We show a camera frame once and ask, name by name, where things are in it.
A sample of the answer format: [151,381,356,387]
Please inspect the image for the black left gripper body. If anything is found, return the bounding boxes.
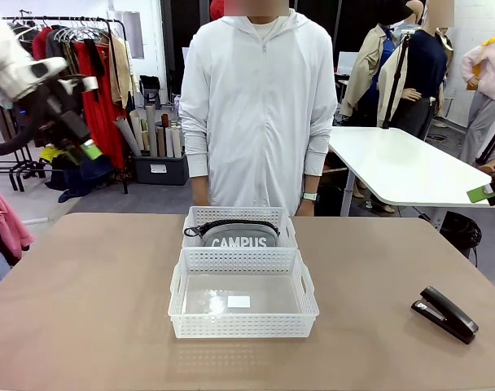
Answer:
[37,79,94,150]

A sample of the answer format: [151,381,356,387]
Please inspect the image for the black stapler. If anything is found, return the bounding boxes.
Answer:
[410,285,480,345]

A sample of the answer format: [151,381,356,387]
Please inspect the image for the grey CAMPUS pencil pouch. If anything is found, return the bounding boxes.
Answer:
[183,219,281,249]

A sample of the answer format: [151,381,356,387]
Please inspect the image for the person's right forearm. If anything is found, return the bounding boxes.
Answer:
[182,125,211,191]

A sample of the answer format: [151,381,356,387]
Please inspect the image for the person's left forearm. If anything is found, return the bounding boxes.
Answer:
[302,128,332,196]

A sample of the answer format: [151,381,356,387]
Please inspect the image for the yellow fabric item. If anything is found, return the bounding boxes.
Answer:
[39,145,66,163]

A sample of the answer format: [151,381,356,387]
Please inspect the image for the dark blue garment pile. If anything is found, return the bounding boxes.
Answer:
[58,156,115,204]

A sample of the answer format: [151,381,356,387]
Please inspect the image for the long red dress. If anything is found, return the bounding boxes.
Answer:
[73,40,129,171]

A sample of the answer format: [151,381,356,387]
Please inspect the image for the grey paper roll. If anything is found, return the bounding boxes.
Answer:
[112,115,142,158]

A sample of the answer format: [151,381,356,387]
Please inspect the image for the black slanted stand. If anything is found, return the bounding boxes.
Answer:
[475,116,495,165]

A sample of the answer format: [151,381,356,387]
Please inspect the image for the beige paper roll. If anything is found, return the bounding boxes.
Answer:
[129,109,150,152]

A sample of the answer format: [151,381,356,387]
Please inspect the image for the grey cardboard tube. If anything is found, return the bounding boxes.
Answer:
[145,104,158,158]

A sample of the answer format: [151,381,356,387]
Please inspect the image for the beige hanging garment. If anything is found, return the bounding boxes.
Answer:
[108,34,135,110]

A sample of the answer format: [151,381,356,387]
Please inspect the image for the dark grey hanging garment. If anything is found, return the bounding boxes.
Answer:
[46,30,77,78]

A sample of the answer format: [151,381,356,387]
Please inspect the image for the red hanging garment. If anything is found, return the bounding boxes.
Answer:
[31,27,53,61]

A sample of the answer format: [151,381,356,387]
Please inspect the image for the black storage bin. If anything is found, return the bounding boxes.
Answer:
[133,152,191,186]

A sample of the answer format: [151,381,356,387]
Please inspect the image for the brown cardboard tube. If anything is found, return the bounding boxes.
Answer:
[161,113,170,158]

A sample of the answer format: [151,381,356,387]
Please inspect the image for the white table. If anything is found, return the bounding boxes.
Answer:
[324,125,495,231]

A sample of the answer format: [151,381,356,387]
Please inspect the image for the black chair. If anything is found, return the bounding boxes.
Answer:
[139,75,164,110]

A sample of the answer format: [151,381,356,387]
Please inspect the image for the white cardboard tube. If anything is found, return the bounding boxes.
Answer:
[170,126,186,159]

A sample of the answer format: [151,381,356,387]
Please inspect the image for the pink garment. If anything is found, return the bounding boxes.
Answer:
[0,181,36,266]

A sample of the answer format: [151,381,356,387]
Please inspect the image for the mannequin with pink sweater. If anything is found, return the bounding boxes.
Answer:
[458,22,495,166]

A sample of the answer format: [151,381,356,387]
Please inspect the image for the black metal clothes rack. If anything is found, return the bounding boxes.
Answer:
[1,15,130,195]

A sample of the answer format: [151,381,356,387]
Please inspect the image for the mannequin with navy top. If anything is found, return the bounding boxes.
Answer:
[377,0,455,142]

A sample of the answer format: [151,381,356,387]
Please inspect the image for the black tripod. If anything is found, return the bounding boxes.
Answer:
[380,30,416,130]

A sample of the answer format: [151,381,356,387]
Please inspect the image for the white perforated plastic basket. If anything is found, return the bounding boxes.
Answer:
[181,205,300,250]
[168,246,321,340]

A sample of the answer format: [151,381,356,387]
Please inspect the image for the mannequin with beige coat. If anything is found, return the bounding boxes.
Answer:
[339,0,400,128]

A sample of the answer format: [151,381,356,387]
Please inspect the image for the person in white hoodie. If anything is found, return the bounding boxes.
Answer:
[177,0,339,217]

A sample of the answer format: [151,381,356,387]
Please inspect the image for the white monitor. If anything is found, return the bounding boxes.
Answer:
[337,51,361,77]

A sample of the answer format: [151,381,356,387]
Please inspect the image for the black cable coil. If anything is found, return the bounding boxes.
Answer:
[438,210,484,250]

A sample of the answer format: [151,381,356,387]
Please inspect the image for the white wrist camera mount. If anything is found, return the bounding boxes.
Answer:
[74,76,99,94]

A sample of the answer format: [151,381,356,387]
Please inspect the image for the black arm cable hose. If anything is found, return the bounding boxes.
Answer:
[0,116,49,158]

